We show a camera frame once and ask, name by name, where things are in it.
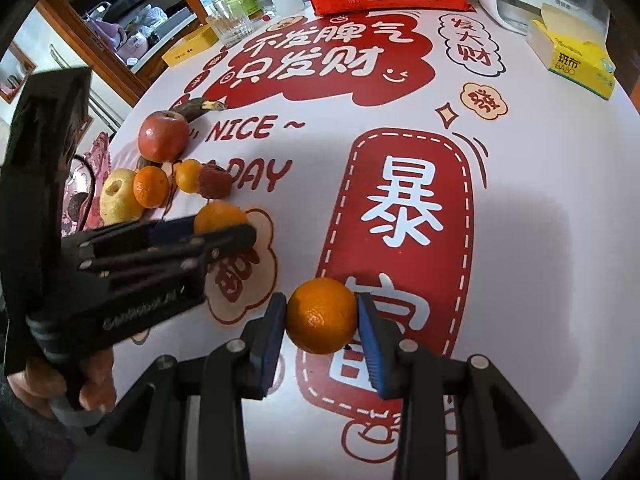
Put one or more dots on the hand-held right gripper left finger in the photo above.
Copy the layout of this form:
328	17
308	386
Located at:
272	342

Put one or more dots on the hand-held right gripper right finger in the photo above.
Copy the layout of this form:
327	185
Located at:
372	352

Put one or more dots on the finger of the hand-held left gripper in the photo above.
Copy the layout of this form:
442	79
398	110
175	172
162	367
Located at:
220	242
172	229

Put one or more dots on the yellow apple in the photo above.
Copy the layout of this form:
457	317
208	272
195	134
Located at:
117	205

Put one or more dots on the red apple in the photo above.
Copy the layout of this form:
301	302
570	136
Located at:
162	136

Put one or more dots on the dark overripe banana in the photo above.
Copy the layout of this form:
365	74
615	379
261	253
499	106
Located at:
196	108

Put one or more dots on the person's left forearm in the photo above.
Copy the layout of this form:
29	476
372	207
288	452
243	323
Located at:
30	447

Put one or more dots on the person's left hand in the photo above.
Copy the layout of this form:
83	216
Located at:
100	380

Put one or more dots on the small orange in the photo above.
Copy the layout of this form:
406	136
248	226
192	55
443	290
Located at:
188	176

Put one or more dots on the wrinkled red fruit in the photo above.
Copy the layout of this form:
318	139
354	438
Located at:
216	182

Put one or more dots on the purple plastic jug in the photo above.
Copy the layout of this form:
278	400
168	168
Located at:
106	27

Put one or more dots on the flat yellow box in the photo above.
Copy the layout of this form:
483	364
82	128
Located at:
187	49

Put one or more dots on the red and white printed tablecloth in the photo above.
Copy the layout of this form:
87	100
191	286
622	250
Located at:
530	260

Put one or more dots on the white plastic bag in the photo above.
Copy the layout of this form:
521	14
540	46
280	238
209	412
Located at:
150	17

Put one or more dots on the clear drinking glass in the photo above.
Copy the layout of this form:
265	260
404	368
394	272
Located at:
229	22

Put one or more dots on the yellow tissue box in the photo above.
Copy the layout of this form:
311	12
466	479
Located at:
575	57

